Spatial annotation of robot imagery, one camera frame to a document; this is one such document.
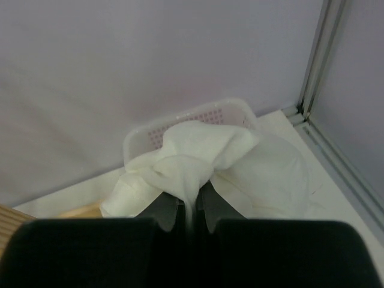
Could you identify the right aluminium frame post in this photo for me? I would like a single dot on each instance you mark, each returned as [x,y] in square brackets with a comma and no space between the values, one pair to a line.
[339,106]

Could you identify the wooden clothes rack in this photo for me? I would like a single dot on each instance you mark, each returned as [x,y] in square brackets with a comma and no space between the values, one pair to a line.
[13,218]

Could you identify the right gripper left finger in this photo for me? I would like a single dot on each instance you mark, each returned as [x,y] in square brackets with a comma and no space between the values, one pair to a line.
[144,251]

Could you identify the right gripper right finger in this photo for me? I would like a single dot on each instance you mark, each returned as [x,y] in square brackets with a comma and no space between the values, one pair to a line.
[234,251]

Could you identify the white t shirt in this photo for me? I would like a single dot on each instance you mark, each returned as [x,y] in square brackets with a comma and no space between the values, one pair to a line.
[260,175]

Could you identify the white plastic basket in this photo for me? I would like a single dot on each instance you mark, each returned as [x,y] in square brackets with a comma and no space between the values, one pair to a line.
[149,136]

